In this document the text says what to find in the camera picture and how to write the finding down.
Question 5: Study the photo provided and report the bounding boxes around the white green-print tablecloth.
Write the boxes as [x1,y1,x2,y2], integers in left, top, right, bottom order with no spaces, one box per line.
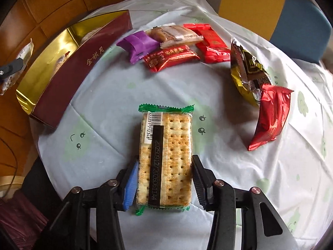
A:
[29,0,333,250]

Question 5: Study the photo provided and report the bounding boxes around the clear beige pastry packet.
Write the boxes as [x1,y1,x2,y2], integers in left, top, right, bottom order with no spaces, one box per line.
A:
[146,24,204,49]

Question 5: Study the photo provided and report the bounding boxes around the pale pastry packet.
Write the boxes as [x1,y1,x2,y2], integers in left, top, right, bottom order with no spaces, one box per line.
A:
[79,29,97,45]

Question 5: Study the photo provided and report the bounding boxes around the maroon box lid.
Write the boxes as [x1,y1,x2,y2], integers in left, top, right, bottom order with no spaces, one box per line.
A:
[0,190,48,250]

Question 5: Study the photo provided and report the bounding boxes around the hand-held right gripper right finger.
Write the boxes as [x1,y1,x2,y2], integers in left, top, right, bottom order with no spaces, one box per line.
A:
[191,155,296,250]

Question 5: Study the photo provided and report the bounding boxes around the dark red foil snack packet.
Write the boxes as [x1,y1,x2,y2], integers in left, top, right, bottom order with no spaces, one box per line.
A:
[248,83,294,151]

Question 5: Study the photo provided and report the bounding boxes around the maroon gift box gold inside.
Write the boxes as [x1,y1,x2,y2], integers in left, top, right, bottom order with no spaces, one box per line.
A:
[16,10,133,129]

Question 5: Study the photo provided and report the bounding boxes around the bright red snack packet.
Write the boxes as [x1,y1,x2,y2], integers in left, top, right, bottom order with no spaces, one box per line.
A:
[183,23,232,64]

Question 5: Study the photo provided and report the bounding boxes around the yellow seat cushion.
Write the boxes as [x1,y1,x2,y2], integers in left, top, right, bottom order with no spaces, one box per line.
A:
[218,0,289,38]

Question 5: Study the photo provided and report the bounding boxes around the dark brown foil snack packet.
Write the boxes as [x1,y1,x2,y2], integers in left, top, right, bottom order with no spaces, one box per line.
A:
[230,38,272,93]

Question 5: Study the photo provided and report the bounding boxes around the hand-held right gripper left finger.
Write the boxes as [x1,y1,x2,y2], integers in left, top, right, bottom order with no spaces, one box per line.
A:
[39,158,140,250]

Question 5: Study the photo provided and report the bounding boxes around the dark red gold-print packet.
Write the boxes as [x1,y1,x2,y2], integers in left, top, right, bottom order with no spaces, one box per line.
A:
[142,44,201,73]

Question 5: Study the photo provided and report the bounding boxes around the purple snack packet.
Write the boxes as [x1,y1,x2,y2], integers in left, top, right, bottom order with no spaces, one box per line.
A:
[116,30,160,65]

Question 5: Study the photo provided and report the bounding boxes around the green-edged cracker packet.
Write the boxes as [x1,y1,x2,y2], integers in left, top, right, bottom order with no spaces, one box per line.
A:
[135,104,195,216]

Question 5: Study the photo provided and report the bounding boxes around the gold brown foil snack packet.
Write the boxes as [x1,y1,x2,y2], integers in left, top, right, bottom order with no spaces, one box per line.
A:
[231,68,263,107]

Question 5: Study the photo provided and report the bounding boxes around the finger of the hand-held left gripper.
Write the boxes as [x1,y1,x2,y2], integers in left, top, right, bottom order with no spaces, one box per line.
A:
[0,58,24,78]

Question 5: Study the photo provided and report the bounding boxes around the thin dark cable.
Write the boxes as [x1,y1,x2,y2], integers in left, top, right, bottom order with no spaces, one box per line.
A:
[0,135,21,188]

